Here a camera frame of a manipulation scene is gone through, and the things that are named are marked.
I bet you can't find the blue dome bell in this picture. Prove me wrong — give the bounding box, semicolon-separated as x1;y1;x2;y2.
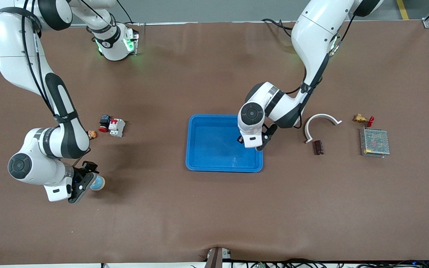
90;175;106;191

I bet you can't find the blue plastic tray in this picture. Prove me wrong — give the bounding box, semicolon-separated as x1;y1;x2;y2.
185;114;264;173

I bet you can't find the white red circuit breaker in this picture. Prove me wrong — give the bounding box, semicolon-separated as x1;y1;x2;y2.
108;118;126;138

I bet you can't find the red emergency stop button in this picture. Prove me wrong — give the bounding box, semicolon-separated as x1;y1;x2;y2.
98;114;111;133

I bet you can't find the metal mesh power supply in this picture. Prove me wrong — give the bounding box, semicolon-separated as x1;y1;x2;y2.
359;127;391;159

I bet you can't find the white curved plastic bracket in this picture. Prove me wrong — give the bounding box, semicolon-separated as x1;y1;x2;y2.
304;114;343;144

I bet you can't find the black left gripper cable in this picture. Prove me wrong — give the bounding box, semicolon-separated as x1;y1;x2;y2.
283;15;351;95

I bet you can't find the brass valve red handle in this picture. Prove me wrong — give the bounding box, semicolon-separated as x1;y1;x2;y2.
353;114;375;127

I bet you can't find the black left arm base cable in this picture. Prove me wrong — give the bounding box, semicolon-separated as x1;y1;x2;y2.
261;18;297;38

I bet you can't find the black arm base cable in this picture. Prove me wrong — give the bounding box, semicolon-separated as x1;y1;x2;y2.
116;0;135;25
261;18;297;38

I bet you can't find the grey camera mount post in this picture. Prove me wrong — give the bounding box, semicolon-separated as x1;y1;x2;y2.
204;247;232;268

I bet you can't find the black right arm base cable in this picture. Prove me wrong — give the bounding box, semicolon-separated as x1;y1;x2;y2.
116;0;135;25

